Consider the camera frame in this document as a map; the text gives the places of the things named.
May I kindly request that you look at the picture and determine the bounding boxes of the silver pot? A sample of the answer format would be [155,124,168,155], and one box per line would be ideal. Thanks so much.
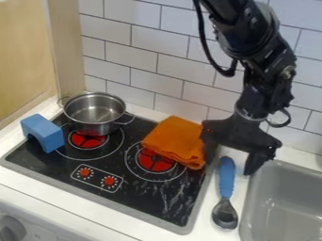
[56,91,137,137]

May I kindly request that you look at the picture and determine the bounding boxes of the toy stove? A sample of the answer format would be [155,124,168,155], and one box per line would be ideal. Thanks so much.
[0,110,219,236]

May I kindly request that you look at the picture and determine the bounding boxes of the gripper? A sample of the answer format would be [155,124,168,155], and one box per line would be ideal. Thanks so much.
[199,107,283,176]

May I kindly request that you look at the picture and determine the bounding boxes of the blue block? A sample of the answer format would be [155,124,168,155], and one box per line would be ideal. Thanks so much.
[19,113,67,154]

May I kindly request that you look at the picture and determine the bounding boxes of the orange cloth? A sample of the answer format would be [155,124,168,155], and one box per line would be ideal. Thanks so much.
[140,115,208,171]

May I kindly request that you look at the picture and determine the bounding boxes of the blue spoon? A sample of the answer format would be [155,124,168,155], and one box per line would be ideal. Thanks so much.
[210,155,241,231]

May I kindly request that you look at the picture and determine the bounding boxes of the toy sink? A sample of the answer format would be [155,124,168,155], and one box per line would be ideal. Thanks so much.
[237,158,322,241]

